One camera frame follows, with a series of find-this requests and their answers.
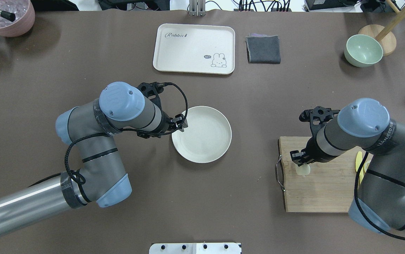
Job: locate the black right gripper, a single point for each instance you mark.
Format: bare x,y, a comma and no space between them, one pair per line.
310,149

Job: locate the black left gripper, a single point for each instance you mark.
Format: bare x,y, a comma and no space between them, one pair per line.
167,124

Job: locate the speckled white plate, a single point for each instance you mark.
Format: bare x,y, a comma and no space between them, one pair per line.
207,137

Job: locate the white steamed bun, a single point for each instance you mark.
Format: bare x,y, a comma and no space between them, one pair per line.
303,170

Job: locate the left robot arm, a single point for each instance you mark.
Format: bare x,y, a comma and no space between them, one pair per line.
94,170

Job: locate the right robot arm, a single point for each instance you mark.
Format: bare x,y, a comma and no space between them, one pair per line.
379,199

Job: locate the cream rabbit tray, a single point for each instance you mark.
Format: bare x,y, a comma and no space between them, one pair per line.
190,48

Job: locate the bamboo cutting board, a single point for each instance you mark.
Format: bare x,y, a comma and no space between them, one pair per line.
327,189

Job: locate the mint green bowl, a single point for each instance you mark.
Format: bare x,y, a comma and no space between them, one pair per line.
363,51

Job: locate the grey folded cloth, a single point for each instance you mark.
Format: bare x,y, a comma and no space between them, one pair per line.
263,49

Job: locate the wooden glass stand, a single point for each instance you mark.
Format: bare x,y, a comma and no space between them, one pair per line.
384,35

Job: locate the pink bowl with ice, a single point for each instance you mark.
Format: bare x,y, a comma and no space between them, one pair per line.
16,17

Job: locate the aluminium frame post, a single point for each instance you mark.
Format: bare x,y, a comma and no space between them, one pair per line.
197,8

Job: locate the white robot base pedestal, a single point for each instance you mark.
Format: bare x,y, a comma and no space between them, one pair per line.
196,248

